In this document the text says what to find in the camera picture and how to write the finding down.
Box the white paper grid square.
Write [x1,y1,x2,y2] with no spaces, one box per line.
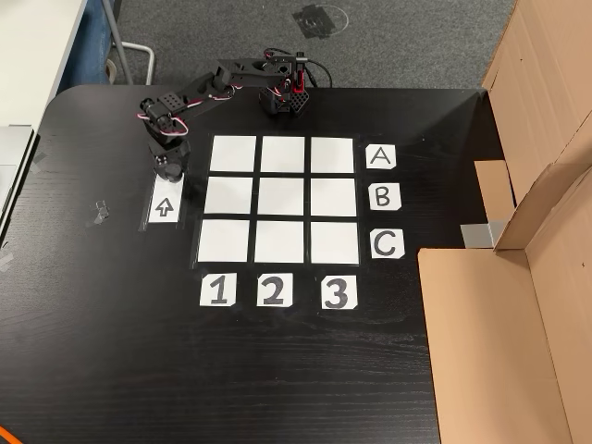
[254,220,306,265]
[261,136,306,174]
[257,177,305,216]
[310,137,355,174]
[310,178,358,217]
[197,219,251,263]
[204,176,254,216]
[210,135,257,172]
[310,222,361,265]

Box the white arrow paper sheet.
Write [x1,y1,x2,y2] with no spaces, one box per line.
[147,173,185,225]

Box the white metal table leg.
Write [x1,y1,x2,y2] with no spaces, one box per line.
[104,0,156,87]

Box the paper sheet number 1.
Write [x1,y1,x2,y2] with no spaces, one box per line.
[199,272,237,307]

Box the red black clamp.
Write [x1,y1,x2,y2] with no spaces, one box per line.
[290,52,309,93]

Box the silver laptop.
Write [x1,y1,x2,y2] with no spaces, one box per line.
[0,124,37,228]

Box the paper sheet number 2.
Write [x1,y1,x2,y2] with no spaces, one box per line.
[256,272,294,308]

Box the white desk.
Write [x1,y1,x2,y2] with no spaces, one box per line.
[0,0,89,129]

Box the black floor tape patch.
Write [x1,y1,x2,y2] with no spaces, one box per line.
[291,4,342,42]

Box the paper sheet letter A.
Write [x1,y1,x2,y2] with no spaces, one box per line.
[365,143,397,170]

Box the paper sheet number 3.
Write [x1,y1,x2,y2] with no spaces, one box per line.
[321,275,359,310]

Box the paper sheet letter B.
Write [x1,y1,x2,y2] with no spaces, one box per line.
[368,182,402,212]

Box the paper sheet letter C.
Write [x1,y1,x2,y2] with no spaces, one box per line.
[370,229,406,260]

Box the brown cardboard panel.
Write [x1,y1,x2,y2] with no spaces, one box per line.
[474,0,592,223]
[417,152,592,444]

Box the black cable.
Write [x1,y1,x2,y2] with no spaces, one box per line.
[304,58,335,89]

